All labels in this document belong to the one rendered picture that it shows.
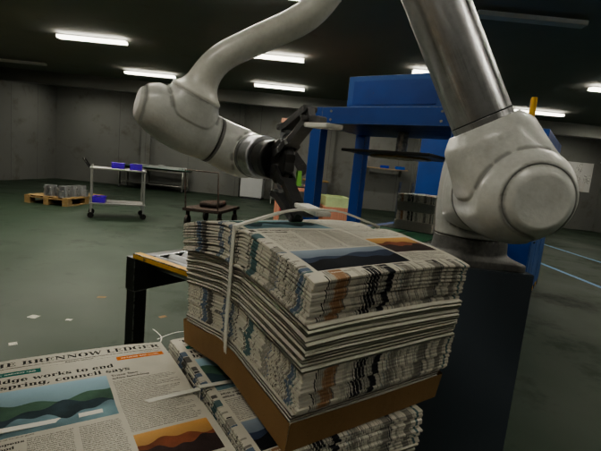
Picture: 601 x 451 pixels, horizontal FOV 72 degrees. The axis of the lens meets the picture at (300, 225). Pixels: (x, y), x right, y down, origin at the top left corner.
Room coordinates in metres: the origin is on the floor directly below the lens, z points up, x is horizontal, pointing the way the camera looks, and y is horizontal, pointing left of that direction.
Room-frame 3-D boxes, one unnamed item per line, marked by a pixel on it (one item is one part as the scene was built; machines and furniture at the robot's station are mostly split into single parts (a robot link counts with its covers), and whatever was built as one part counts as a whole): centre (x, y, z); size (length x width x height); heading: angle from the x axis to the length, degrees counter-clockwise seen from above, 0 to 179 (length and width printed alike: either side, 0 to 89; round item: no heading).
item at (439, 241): (0.94, -0.38, 1.03); 0.22 x 0.18 x 0.06; 0
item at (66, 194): (8.59, 4.89, 0.19); 1.35 x 0.93 x 0.38; 179
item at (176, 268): (1.30, 0.38, 0.81); 0.43 x 0.03 x 0.02; 55
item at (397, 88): (2.67, -0.58, 1.65); 0.60 x 0.45 x 0.20; 55
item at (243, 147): (0.87, 0.10, 1.18); 0.09 x 0.06 x 0.09; 123
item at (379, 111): (2.67, -0.58, 1.50); 0.94 x 0.68 x 0.10; 55
